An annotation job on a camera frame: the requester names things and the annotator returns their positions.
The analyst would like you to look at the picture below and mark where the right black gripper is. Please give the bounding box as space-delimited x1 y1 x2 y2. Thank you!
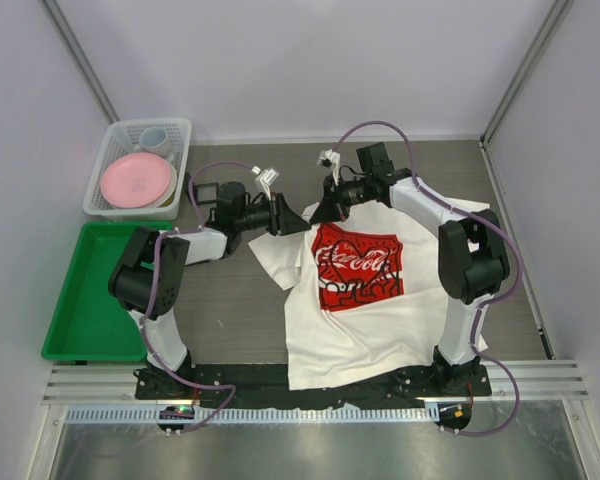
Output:
310 173 372 225

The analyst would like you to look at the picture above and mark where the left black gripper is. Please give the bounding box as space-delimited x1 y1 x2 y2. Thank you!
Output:
235 192 310 236

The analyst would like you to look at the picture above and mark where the white printed t-shirt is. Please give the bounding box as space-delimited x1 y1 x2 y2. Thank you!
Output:
249 201 462 390

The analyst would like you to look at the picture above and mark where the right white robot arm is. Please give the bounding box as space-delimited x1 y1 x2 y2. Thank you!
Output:
310 143 513 395

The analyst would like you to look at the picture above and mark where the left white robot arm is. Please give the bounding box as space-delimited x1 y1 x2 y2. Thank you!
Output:
108 181 310 399

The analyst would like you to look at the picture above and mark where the black box with orange brooch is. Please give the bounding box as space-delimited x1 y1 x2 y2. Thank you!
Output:
183 172 220 206

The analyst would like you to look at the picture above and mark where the yellow-green plate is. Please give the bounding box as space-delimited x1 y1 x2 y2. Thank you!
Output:
156 164 178 207

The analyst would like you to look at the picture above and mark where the light blue cup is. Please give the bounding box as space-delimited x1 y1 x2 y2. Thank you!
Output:
134 127 174 163

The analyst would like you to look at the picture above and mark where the pink plate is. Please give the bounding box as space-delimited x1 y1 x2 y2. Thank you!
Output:
100 153 171 209

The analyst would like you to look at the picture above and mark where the white plastic basket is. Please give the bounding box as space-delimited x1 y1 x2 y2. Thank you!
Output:
83 118 192 222

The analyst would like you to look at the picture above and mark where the green plastic tray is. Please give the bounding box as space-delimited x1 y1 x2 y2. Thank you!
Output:
41 222 146 363

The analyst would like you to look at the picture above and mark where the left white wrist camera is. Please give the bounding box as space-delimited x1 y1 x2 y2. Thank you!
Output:
251 165 279 200

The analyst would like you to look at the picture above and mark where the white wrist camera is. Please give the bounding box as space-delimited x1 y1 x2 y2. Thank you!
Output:
317 149 341 185
251 165 279 200

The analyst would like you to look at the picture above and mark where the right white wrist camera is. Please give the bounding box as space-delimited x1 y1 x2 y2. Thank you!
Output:
317 149 341 185

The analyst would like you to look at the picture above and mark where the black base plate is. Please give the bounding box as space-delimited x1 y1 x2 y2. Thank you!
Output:
134 363 492 410

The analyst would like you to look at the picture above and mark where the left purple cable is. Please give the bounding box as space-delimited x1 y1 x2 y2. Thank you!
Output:
140 160 261 434

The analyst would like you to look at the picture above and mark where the white slotted cable duct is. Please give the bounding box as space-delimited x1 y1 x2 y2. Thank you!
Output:
64 403 439 425

